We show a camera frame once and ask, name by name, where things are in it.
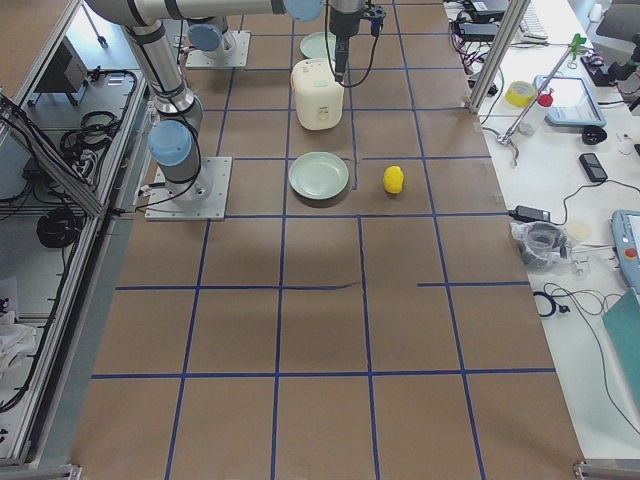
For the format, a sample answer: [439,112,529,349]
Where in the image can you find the metal lab stand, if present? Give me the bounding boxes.
[496,33,587,167]

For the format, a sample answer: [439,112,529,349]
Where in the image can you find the white rice cooker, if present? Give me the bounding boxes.
[291,58,344,131]

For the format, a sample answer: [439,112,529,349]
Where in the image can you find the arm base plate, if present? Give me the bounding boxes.
[144,157,232,221]
[186,26,251,69]

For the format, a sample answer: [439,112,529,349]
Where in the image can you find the yellow tape roll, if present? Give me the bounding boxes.
[505,81,538,108]

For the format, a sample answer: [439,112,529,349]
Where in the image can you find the yellow toy potato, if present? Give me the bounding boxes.
[382,165,405,195]

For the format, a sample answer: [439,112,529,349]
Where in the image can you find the aluminium frame post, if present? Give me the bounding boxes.
[467,0,530,113]

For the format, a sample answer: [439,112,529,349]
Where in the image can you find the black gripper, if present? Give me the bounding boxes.
[329,0,386,82]

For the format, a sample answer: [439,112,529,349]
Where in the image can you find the green plate near arm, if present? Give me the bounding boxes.
[300,31,336,60]
[288,152,349,200]

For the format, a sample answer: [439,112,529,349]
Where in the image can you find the black power adapter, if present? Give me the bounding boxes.
[508,205,551,223]

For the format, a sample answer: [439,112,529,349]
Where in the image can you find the bagged black cable coil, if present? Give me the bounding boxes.
[509,221,574,274]

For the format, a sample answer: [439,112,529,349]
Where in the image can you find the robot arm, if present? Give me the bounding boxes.
[188,16,236,59]
[88,0,386,144]

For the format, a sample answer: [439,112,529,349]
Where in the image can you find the black phone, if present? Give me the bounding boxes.
[579,153,608,183]

